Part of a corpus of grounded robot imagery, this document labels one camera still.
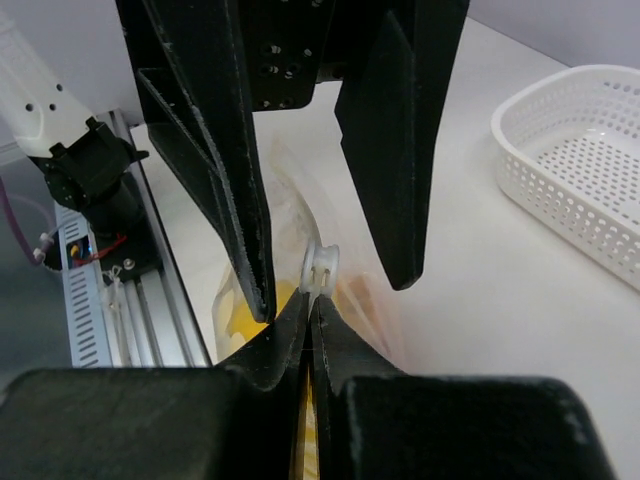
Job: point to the aluminium mounting rail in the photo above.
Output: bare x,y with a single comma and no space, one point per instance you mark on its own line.
149,320

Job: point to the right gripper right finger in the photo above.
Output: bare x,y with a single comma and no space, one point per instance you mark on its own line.
375,421

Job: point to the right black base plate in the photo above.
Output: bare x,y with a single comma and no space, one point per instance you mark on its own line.
136,253

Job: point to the white perforated plastic basket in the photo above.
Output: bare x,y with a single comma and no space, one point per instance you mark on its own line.
568,154

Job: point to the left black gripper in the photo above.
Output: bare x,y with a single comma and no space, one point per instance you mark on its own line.
396,58

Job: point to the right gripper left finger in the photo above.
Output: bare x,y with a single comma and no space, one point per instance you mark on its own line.
115,423

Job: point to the clear zip top bag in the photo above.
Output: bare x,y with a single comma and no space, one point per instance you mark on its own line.
301,262

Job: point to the slotted grey cable duct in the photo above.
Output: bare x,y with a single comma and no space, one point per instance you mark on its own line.
83,291

